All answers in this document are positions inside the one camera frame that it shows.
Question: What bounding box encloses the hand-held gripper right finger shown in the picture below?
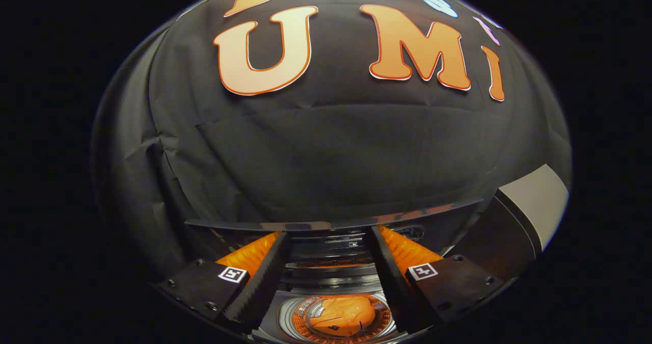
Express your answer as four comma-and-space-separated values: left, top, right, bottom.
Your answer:
369, 225, 510, 334

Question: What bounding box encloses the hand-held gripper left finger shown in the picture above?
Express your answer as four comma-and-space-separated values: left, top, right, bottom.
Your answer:
157, 231, 293, 334

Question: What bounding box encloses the orange button shirt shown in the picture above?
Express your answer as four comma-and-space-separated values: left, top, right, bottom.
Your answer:
309, 296, 377, 338

